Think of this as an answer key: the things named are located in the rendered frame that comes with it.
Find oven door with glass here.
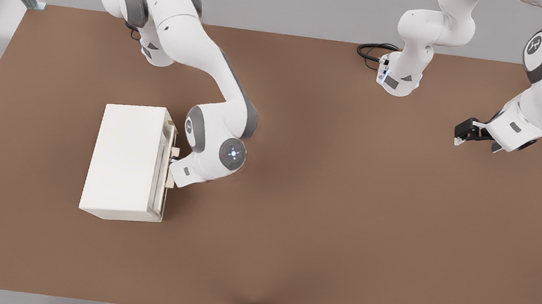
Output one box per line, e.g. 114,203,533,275
149,109,183,223

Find pale oven door handle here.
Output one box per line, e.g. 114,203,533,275
164,146,182,190

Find white oven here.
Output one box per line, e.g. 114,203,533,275
78,99,179,227

